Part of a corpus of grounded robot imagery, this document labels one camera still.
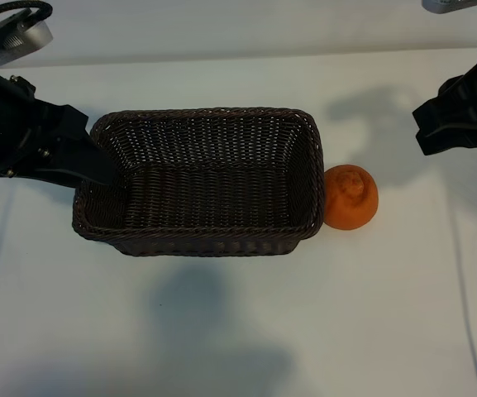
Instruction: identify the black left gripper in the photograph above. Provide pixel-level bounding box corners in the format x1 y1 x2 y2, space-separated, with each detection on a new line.
0 73 120 189

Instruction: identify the orange fruit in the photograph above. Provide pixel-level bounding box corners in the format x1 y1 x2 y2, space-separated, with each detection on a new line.
322 163 380 230

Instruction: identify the dark brown woven basket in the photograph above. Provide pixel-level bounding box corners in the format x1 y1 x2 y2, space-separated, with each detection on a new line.
71 107 327 258

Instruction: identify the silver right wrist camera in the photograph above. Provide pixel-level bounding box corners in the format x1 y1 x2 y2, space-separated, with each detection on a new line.
421 0 477 15

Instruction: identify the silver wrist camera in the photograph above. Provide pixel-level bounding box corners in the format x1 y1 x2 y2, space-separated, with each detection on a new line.
0 18 54 69
421 0 477 15

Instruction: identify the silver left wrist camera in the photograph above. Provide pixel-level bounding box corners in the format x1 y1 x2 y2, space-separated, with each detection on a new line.
0 18 54 69

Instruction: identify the braided black camera cable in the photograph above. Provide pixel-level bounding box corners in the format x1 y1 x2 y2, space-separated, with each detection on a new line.
0 0 55 35

